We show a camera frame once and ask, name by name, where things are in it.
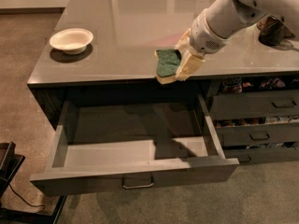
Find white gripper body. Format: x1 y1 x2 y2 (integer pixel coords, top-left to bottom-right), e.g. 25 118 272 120
190 8 230 54

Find black stand at left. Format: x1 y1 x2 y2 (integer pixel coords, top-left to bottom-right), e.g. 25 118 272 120
0 142 66 224

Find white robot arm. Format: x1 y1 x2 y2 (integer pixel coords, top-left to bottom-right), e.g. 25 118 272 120
175 0 299 81

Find black cable on floor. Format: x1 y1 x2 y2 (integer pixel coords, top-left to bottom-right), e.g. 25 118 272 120
7 182 47 213

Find bottom right grey drawer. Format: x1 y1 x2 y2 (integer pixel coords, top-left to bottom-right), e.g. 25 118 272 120
224 147 299 164

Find black cup with stirrers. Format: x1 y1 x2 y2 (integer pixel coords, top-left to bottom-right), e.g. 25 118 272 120
259 16 295 47

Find white paper bowl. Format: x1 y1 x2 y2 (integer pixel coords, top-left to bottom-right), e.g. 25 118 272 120
50 28 93 55

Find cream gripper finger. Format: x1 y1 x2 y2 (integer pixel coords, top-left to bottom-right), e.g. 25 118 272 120
175 51 205 81
175 29 191 51

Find middle right grey drawer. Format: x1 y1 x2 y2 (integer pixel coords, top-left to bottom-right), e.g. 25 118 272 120
216 123 299 147

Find metal drawer handle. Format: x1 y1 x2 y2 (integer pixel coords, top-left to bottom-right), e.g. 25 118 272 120
121 176 154 189

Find open grey top drawer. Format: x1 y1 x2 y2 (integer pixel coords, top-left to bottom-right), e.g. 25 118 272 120
30 95 239 196

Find snack packets in drawer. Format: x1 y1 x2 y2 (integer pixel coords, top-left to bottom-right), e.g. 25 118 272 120
219 76 299 93

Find grey kitchen counter cabinet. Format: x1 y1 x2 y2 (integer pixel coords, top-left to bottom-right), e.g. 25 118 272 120
27 0 299 125

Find glass jar of nuts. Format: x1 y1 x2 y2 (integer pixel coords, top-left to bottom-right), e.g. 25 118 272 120
257 17 275 31

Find green yellow sponge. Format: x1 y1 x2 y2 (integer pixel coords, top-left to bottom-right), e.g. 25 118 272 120
155 49 181 84

